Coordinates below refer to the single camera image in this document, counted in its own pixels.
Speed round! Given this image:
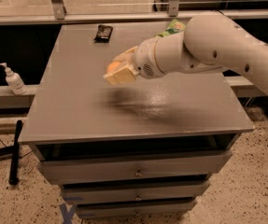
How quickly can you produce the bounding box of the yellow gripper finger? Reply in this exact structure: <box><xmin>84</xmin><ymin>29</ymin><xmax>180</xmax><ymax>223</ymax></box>
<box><xmin>113</xmin><ymin>46</ymin><xmax>137</xmax><ymax>63</ymax></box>
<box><xmin>103</xmin><ymin>64</ymin><xmax>139</xmax><ymax>85</ymax></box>

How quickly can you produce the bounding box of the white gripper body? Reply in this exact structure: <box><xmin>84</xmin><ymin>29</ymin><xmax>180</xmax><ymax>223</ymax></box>
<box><xmin>132</xmin><ymin>36</ymin><xmax>164</xmax><ymax>79</ymax></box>

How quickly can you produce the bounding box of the orange fruit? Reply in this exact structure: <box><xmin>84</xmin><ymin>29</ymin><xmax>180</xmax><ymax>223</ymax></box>
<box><xmin>106</xmin><ymin>62</ymin><xmax>120</xmax><ymax>73</ymax></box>

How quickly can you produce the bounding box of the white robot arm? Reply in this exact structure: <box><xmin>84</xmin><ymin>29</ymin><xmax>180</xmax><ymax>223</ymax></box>
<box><xmin>104</xmin><ymin>11</ymin><xmax>268</xmax><ymax>96</ymax></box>

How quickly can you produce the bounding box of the dark rxbar chocolate wrapper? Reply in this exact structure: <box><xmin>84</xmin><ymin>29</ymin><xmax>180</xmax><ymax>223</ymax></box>
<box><xmin>94</xmin><ymin>24</ymin><xmax>113</xmax><ymax>43</ymax></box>

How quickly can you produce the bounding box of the green chip bag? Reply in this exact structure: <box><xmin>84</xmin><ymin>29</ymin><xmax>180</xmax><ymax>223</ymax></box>
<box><xmin>157</xmin><ymin>19</ymin><xmax>186</xmax><ymax>37</ymax></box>

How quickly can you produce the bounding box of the grey drawer cabinet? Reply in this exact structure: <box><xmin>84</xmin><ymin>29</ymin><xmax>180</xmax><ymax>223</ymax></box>
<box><xmin>19</xmin><ymin>20</ymin><xmax>255</xmax><ymax>220</ymax></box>

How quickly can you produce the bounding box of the white pump bottle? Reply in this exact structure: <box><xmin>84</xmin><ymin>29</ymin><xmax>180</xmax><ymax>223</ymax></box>
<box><xmin>0</xmin><ymin>63</ymin><xmax>27</xmax><ymax>95</ymax></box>

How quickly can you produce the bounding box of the top grey drawer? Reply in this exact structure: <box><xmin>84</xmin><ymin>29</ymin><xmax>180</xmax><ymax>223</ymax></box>
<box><xmin>37</xmin><ymin>149</ymin><xmax>232</xmax><ymax>185</ymax></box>

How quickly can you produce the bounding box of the grey drawer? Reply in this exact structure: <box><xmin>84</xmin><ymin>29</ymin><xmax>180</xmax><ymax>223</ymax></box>
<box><xmin>37</xmin><ymin>149</ymin><xmax>232</xmax><ymax>185</ymax></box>
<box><xmin>61</xmin><ymin>181</ymin><xmax>210</xmax><ymax>204</ymax></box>
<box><xmin>76</xmin><ymin>199</ymin><xmax>196</xmax><ymax>218</ymax></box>

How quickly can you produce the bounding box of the middle grey drawer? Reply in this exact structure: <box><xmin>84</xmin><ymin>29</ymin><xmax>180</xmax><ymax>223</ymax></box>
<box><xmin>61</xmin><ymin>181</ymin><xmax>210</xmax><ymax>204</ymax></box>

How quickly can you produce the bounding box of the bottom grey drawer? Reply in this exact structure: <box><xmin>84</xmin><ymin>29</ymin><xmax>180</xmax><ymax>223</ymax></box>
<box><xmin>76</xmin><ymin>199</ymin><xmax>196</xmax><ymax>218</ymax></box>

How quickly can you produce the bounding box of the black stand leg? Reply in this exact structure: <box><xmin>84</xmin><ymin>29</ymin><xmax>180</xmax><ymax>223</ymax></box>
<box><xmin>0</xmin><ymin>120</ymin><xmax>22</xmax><ymax>186</ymax></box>

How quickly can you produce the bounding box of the metal railing frame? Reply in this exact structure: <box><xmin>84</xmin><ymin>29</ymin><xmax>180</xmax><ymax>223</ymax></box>
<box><xmin>0</xmin><ymin>0</ymin><xmax>268</xmax><ymax>25</ymax></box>

